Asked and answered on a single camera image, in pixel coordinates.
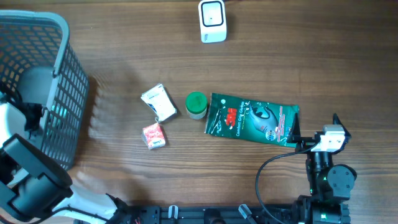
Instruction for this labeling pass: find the green lid jar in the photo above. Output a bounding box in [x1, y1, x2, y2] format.
[185, 91, 208, 119]

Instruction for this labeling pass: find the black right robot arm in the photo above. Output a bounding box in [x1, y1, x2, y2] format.
[288, 114, 357, 223]

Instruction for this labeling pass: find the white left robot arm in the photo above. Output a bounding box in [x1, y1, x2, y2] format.
[1, 86, 131, 223]

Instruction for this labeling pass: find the grey plastic shopping basket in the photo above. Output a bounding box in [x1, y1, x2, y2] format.
[1, 10, 90, 170]

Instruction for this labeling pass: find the red white small packet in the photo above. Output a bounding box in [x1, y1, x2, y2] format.
[142, 123, 166, 150]

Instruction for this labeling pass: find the black right camera cable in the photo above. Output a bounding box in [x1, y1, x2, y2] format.
[255, 142, 320, 224]

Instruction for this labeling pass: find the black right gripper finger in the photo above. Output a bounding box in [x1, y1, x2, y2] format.
[287, 113, 301, 143]
[332, 113, 351, 139]

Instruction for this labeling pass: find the white barcode scanner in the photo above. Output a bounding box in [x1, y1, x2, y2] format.
[198, 0, 227, 44]

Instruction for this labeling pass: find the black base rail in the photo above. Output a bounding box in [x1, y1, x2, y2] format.
[127, 204, 301, 224]

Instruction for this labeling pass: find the green 3M gloves package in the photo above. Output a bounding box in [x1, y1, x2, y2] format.
[205, 93, 299, 147]

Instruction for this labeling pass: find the white blue small box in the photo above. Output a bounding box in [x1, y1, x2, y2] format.
[141, 83, 177, 123]

